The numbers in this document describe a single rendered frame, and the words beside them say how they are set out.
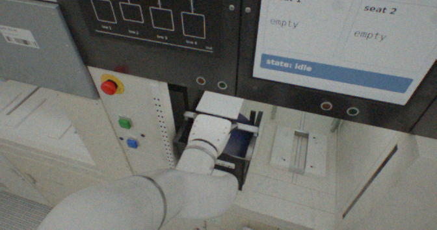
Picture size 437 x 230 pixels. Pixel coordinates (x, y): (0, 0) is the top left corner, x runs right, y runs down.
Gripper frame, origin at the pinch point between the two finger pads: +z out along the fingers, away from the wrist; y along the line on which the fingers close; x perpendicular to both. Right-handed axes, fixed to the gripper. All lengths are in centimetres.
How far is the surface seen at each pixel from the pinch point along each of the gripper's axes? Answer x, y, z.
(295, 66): 26.3, 17.6, -10.0
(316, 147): -35, 34, 23
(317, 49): 30.6, 20.5, -10.0
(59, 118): -40, -82, 8
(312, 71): 26.0, 20.8, -10.0
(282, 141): -34.8, 20.8, 21.5
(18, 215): -125, -135, -19
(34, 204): -125, -130, -10
